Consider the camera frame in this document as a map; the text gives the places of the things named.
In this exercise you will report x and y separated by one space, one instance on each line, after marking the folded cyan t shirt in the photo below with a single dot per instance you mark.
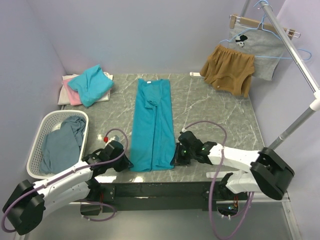
91 85

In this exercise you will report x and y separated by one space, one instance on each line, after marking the white laundry basket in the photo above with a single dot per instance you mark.
51 122

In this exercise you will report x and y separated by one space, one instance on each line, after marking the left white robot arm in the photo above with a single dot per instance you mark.
30 203

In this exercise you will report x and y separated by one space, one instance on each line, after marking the metal clothes rack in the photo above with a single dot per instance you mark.
287 108

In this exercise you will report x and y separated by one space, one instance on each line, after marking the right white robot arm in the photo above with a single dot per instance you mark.
255 170

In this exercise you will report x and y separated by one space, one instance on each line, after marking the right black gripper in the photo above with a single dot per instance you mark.
178 159

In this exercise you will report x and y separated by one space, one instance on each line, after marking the folded pink t shirt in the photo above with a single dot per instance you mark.
73 95

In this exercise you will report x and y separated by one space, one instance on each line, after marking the brown shorts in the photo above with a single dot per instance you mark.
229 70

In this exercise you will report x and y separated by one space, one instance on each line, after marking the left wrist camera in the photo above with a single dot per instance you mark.
107 139

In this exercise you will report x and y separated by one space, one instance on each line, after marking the folded white t shirt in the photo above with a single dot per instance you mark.
63 97

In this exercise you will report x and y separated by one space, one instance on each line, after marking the grey panda cloth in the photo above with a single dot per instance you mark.
265 46

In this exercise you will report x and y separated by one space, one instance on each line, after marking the teal t shirt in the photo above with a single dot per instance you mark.
153 140

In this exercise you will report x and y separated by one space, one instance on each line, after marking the grey-blue t shirt in basket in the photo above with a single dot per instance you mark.
61 148

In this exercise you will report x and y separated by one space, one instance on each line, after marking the wooden clip hanger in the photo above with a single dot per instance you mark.
252 23

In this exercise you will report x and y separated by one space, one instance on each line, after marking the light blue wire hanger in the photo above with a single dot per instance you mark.
239 38

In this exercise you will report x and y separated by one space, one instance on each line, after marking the aluminium rail frame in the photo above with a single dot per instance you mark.
266 220

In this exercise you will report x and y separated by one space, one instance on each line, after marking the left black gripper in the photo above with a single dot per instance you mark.
125 164

